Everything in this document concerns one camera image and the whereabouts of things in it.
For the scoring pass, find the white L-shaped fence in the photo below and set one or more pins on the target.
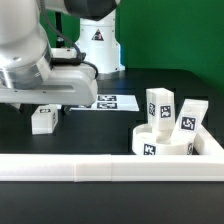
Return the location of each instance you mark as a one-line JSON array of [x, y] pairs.
[[206, 165]]

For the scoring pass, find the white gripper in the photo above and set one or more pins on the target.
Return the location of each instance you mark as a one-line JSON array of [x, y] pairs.
[[66, 85]]

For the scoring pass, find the white round stool seat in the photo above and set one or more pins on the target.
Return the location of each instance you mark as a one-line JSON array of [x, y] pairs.
[[144, 143]]

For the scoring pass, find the white marker sheet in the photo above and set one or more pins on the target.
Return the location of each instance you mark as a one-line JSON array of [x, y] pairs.
[[110, 102]]

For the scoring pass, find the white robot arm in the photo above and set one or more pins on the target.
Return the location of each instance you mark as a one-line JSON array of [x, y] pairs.
[[33, 72]]

